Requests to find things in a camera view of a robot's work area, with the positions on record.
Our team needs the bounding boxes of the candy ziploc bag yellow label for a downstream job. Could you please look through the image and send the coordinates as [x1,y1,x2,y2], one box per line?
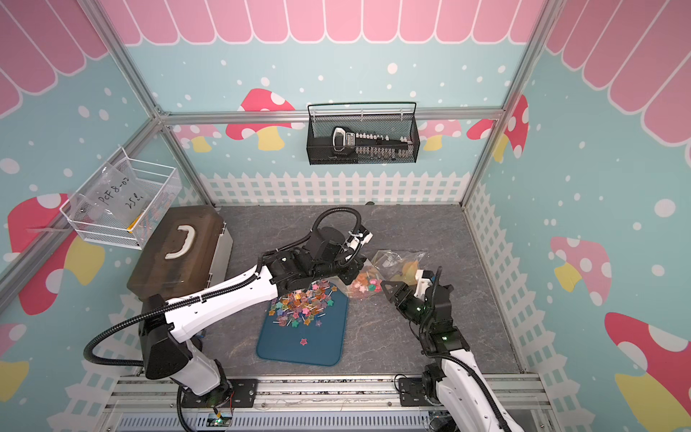
[347,269,383,300]

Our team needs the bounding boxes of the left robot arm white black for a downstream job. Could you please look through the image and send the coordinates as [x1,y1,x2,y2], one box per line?
[140,227,372,400]

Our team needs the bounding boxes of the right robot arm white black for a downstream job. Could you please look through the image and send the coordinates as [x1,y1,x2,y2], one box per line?
[381,271,523,431]

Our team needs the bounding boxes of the pile of colourful candies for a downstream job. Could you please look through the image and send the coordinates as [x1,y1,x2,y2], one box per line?
[267,279,338,329]

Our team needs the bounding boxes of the teal plastic tray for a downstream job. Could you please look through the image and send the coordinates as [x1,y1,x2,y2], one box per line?
[256,280,348,366]

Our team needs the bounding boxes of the tool in black basket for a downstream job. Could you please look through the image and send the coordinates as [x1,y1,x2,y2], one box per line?
[331,127,417,162]

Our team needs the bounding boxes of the brown lid storage box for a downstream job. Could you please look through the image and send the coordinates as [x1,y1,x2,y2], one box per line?
[127,205,233,300]

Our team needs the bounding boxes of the yellow item in white basket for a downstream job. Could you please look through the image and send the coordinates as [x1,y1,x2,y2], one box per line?
[127,208,149,233]

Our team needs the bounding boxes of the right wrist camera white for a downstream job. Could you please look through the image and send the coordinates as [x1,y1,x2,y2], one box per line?
[416,269,435,293]

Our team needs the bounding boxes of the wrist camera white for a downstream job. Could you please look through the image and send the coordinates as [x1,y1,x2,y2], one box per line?
[348,227,372,249]
[416,269,435,293]

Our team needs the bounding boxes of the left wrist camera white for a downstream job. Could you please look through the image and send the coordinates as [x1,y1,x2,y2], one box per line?
[348,227,372,249]

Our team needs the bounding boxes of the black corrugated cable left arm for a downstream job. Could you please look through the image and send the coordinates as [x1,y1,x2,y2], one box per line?
[83,206,363,368]

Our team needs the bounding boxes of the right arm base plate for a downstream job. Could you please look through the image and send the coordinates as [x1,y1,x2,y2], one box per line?
[394,375,441,407]

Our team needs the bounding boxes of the black wire mesh basket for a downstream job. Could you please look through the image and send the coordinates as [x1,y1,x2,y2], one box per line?
[306,102,420,165]

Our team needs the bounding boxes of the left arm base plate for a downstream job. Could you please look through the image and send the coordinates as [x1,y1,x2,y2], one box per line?
[179,378,258,409]

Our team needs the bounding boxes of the white wire basket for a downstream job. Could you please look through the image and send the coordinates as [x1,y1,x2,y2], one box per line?
[59,148,183,250]

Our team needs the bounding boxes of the aluminium rail front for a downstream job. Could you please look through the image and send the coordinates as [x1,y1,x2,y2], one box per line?
[105,374,552,413]

